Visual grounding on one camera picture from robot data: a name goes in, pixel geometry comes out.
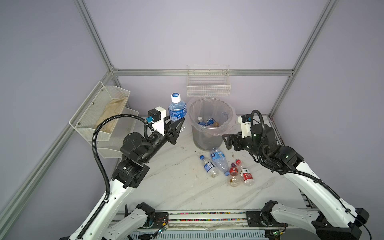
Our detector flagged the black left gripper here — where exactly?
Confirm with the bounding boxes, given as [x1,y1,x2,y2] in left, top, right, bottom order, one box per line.
[140,113,183,164]

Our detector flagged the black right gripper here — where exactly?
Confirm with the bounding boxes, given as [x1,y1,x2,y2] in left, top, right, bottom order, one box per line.
[219,128,264,160]

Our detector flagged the clear bottle blue label white cap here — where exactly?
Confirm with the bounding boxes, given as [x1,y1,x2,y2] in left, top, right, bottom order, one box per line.
[168,93,187,123]

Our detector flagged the small bottle blue cap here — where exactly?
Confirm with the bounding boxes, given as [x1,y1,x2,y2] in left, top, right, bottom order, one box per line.
[199,155,219,178]

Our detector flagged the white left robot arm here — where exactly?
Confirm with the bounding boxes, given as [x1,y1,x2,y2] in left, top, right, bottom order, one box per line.
[68,114,185,240]

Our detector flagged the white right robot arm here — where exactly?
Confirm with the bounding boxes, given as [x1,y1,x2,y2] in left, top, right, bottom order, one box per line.
[222,124,370,240]

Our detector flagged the grey mesh waste bin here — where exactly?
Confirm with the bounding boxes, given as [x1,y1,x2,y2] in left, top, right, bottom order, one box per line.
[188,98,236,152]

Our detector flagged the clear plastic bin liner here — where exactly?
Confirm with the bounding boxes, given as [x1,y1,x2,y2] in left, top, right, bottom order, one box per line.
[187,97,237,136]

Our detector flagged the large clear bottle light-blue label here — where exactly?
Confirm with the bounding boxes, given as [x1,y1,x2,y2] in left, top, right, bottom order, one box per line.
[210,148,230,176]

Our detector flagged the red label bottle purple cap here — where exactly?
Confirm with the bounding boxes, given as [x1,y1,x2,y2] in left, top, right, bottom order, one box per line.
[230,163,239,177]

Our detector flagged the beige cloth in shelf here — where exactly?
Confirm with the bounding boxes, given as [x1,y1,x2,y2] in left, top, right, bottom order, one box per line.
[95,97,128,134]

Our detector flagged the lower white mesh shelf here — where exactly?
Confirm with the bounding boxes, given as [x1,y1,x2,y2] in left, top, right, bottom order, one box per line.
[97,118,137,159]

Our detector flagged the white mesh shelf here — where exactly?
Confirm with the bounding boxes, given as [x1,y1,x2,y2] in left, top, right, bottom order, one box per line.
[69,82,131,142]
[97,118,137,159]

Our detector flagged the upper white mesh shelf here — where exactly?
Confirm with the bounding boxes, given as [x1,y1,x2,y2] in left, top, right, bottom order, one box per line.
[69,82,131,142]

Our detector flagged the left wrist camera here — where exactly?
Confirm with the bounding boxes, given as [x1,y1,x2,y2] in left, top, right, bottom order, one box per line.
[148,107,167,136]

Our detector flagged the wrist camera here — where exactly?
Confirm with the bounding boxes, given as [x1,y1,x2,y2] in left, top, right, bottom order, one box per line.
[148,107,167,136]
[238,114,251,138]

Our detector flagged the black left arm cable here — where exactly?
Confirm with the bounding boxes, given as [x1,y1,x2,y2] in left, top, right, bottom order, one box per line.
[76,113,154,240]

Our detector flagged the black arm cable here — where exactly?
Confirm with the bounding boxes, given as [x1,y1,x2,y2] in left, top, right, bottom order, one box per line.
[250,109,373,240]
[76,113,154,240]

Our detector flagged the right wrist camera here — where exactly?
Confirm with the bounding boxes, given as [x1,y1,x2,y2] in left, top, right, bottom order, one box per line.
[238,114,251,138]

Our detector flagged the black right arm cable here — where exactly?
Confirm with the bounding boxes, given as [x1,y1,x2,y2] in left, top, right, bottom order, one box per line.
[250,109,373,240]

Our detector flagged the white wire wall basket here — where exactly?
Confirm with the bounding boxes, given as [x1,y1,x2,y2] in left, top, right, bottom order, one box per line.
[187,65,232,97]

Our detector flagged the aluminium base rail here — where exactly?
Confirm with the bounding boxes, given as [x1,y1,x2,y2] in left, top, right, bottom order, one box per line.
[119,206,316,240]

